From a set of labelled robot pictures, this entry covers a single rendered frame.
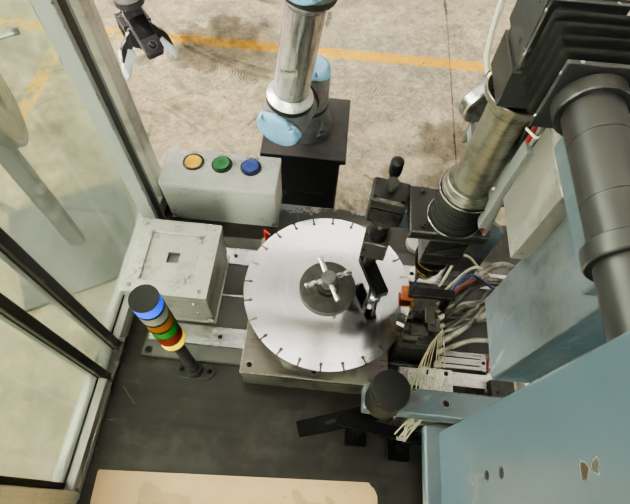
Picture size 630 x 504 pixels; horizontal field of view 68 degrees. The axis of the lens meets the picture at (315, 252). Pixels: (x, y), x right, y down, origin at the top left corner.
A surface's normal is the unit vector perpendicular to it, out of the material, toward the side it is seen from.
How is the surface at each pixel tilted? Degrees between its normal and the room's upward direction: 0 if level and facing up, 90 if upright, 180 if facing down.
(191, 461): 0
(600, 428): 90
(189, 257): 0
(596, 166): 53
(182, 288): 0
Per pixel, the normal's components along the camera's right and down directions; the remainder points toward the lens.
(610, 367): -0.96, 0.22
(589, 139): -0.77, -0.37
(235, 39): 0.04, -0.48
